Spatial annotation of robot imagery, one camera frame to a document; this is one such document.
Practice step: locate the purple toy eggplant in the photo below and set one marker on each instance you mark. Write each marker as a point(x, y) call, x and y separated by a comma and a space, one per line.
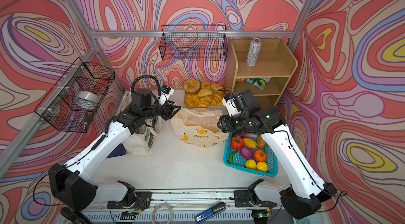
point(246, 135)

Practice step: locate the purple toy onion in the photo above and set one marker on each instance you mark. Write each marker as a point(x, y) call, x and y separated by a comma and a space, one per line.
point(247, 153)

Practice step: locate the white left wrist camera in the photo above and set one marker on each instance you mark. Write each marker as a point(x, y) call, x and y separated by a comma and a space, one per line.
point(165, 94)

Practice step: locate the teal plastic basket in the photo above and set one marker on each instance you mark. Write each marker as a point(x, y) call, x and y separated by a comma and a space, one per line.
point(234, 160)

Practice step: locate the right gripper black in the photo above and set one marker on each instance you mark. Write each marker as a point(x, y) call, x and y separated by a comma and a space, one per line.
point(226, 126)

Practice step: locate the yellow toy lemon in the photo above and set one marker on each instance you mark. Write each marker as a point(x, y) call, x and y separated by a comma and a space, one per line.
point(262, 167)
point(251, 164)

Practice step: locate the yellow toy corn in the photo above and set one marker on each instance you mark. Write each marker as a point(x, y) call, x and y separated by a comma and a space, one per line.
point(250, 143)

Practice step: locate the white canvas tote bag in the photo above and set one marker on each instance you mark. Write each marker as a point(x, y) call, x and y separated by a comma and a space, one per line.
point(141, 142)

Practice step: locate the orange toy pumpkin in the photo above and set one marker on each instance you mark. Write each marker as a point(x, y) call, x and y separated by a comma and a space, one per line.
point(260, 156)

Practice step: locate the wooden shelf unit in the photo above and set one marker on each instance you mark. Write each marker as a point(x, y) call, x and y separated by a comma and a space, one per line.
point(275, 61)

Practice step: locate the striped croissant bread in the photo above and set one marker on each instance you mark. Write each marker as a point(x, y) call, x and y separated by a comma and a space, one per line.
point(217, 98)

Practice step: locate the silver pink drink can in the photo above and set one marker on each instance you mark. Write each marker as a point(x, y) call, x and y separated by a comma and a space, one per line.
point(253, 52)

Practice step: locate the sugared bread roll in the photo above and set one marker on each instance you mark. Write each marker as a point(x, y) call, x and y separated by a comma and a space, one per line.
point(192, 86)

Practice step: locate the black wire basket back wall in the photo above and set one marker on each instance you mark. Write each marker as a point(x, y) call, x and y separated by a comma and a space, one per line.
point(194, 42)

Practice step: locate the translucent beige plastic bag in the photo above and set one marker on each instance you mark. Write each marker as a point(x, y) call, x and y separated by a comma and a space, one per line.
point(198, 127)

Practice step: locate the green snack packet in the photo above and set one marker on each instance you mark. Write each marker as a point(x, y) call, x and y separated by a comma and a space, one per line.
point(259, 83)

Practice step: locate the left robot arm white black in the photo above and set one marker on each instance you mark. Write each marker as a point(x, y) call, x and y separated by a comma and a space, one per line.
point(71, 184)

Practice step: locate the yellow bread tray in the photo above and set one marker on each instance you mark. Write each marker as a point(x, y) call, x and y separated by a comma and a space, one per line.
point(206, 101)

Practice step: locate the blue black handheld tool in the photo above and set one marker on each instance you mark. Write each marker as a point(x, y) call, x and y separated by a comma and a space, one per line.
point(209, 213)

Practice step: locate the striped ring bread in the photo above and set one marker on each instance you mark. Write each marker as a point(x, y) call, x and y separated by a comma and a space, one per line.
point(192, 100)

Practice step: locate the oval bread bun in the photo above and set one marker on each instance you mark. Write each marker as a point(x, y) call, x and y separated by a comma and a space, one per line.
point(204, 92)

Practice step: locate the black wire basket left wall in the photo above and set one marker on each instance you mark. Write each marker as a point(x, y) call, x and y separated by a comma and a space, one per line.
point(72, 104)

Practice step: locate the yellow toy lemon right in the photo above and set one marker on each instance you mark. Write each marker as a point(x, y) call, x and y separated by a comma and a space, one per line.
point(262, 167)

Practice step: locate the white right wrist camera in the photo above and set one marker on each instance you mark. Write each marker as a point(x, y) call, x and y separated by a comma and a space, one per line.
point(230, 106)

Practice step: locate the dark blue notebook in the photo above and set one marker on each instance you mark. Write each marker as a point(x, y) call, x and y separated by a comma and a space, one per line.
point(118, 151)

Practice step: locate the silver tape roll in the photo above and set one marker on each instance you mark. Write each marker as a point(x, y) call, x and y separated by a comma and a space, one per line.
point(86, 101)

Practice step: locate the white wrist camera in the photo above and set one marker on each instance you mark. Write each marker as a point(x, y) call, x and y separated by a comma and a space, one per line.
point(165, 94)
point(230, 106)

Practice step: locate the black wire basket wall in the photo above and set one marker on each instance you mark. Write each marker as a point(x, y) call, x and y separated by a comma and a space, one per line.
point(194, 42)
point(72, 104)

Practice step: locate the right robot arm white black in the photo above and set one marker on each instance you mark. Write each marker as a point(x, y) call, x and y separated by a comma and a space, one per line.
point(307, 190)

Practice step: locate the red toy tomato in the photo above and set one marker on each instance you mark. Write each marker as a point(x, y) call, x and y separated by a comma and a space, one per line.
point(237, 143)

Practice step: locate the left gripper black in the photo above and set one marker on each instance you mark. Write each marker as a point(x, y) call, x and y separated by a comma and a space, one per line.
point(167, 112)

